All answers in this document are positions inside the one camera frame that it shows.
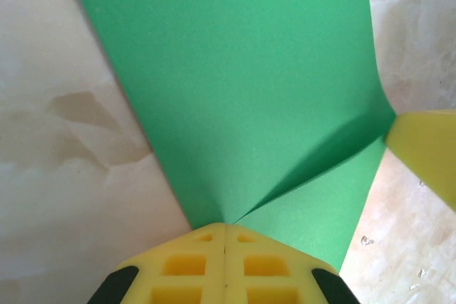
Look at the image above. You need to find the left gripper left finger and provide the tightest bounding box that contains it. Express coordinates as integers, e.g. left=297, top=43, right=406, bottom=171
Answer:
left=87, top=223, right=226, bottom=304

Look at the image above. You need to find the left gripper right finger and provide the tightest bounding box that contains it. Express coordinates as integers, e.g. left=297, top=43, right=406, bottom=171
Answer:
left=224, top=224, right=359, bottom=304

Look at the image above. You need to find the green square paper sheet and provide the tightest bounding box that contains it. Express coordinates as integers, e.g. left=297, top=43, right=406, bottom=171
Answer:
left=60, top=0, right=398, bottom=273

